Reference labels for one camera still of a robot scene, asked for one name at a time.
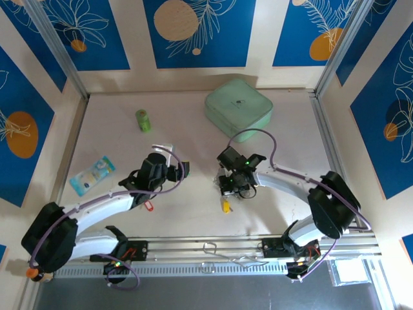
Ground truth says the red key tag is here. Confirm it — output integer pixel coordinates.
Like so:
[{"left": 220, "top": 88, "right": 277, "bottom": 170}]
[{"left": 137, "top": 200, "right": 156, "bottom": 214}]

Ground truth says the green bottle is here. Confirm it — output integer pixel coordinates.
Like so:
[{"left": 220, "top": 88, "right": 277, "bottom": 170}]
[{"left": 135, "top": 108, "right": 152, "bottom": 132}]

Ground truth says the blue tissue packet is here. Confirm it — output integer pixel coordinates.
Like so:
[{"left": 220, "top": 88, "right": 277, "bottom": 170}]
[{"left": 69, "top": 156, "right": 116, "bottom": 197}]

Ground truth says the mint green zip case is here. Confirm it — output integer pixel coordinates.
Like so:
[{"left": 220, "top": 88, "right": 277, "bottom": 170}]
[{"left": 203, "top": 79, "right": 274, "bottom": 144}]

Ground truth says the clear plastic bag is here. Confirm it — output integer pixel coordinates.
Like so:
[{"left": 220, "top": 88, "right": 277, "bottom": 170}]
[{"left": 327, "top": 258, "right": 372, "bottom": 287}]

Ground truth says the metal wire hook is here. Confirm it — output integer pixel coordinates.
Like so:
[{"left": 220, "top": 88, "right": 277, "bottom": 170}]
[{"left": 202, "top": 241, "right": 227, "bottom": 258}]

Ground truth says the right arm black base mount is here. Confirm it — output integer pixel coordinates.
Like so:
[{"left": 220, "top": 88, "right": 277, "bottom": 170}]
[{"left": 261, "top": 237, "right": 323, "bottom": 282}]

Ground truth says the bent metal wire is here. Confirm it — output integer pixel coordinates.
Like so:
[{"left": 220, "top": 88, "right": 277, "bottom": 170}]
[{"left": 225, "top": 253, "right": 271, "bottom": 269}]

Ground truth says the aluminium extrusion rail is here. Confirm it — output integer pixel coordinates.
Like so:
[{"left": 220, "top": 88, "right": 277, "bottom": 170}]
[{"left": 127, "top": 234, "right": 378, "bottom": 259}]

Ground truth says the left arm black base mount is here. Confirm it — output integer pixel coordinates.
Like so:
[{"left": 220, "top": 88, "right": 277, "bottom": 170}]
[{"left": 90, "top": 238, "right": 149, "bottom": 285}]

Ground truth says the aluminium side rail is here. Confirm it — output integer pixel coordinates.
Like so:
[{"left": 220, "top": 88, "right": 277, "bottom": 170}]
[
  {"left": 308, "top": 90, "right": 361, "bottom": 233},
  {"left": 48, "top": 95, "right": 90, "bottom": 238}
]

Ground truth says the perforated metal cable tray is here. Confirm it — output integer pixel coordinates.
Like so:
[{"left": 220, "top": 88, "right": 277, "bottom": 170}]
[{"left": 53, "top": 260, "right": 290, "bottom": 278}]

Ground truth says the aluminium upright post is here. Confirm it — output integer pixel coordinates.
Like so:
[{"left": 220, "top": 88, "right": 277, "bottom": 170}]
[
  {"left": 314, "top": 0, "right": 381, "bottom": 98},
  {"left": 24, "top": 0, "right": 90, "bottom": 99}
]

